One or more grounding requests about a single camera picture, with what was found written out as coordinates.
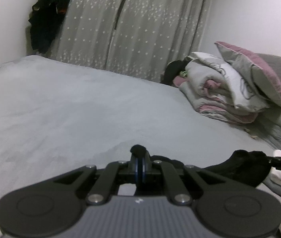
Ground black garment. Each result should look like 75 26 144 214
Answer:
129 143 272 196

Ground black clothes hanging in corner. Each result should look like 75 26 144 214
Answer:
29 0 70 54

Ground pink grey pillow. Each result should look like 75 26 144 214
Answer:
215 41 281 107

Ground black item behind quilt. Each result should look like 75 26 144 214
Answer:
160 60 187 86

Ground folded pink white quilt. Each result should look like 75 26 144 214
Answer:
174 52 269 125

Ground grey bed sheet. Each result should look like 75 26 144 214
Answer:
0 54 281 238

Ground grey dotted curtain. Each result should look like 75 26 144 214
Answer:
47 0 212 82

